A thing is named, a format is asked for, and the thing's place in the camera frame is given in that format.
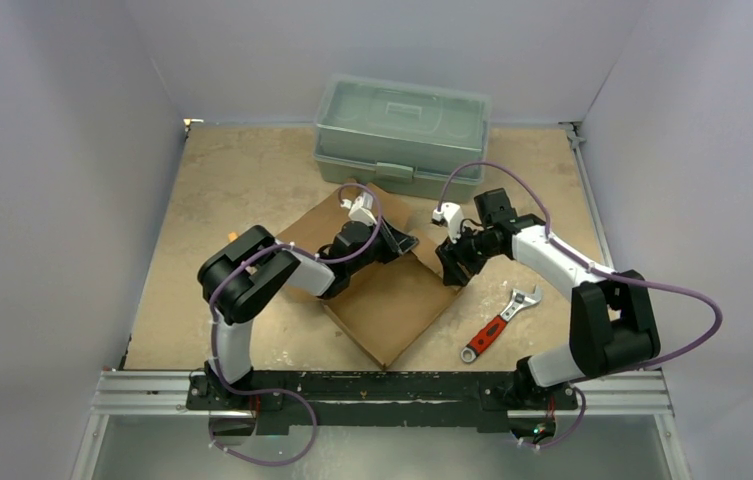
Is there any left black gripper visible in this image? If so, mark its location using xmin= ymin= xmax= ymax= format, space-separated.
xmin=347 ymin=216 xmax=418 ymax=276

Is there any brown cardboard box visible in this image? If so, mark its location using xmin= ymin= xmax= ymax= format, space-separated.
xmin=284 ymin=184 xmax=462 ymax=370

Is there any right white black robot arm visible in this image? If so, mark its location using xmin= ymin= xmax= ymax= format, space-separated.
xmin=431 ymin=189 xmax=660 ymax=407

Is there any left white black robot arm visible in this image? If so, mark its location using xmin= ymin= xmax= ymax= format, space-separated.
xmin=197 ymin=220 xmax=419 ymax=409

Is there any translucent green plastic toolbox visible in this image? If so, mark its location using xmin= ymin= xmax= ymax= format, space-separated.
xmin=313 ymin=74 xmax=491 ymax=203

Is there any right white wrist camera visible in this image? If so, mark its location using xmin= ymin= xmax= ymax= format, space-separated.
xmin=431 ymin=202 xmax=465 ymax=243

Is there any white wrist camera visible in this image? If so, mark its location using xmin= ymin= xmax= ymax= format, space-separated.
xmin=348 ymin=195 xmax=377 ymax=226
xmin=431 ymin=202 xmax=465 ymax=243

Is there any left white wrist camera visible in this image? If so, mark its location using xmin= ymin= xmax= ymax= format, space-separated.
xmin=348 ymin=195 xmax=377 ymax=226

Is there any red handled adjustable wrench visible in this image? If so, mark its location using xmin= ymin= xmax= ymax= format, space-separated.
xmin=459 ymin=285 xmax=543 ymax=364

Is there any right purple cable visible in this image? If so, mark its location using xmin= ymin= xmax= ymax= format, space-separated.
xmin=438 ymin=161 xmax=724 ymax=453

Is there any black metal base rail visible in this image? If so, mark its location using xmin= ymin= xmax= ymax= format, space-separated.
xmin=91 ymin=369 xmax=675 ymax=437

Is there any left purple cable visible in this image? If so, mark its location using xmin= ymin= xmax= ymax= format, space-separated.
xmin=206 ymin=183 xmax=385 ymax=399

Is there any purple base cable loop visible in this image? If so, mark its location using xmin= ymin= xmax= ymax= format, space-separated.
xmin=206 ymin=387 xmax=319 ymax=469

